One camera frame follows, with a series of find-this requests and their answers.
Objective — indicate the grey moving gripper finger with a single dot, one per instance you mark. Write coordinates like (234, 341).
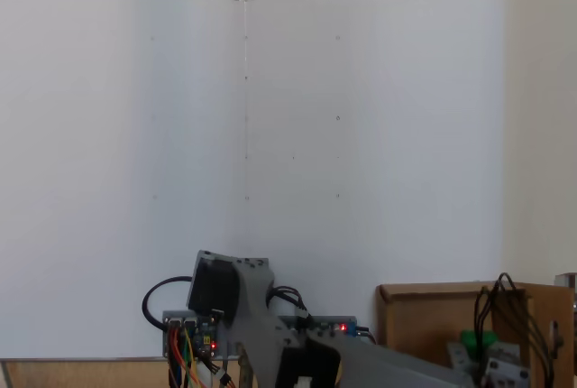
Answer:
(459, 358)

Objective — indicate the green die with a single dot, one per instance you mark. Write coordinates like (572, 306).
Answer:
(473, 338)

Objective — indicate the brown cardboard box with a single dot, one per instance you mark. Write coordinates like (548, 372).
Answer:
(419, 311)

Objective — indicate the blue circuit board with capacitors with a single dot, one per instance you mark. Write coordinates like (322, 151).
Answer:
(347, 328)

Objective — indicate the grey board mounting plate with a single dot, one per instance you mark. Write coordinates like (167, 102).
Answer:
(167, 315)

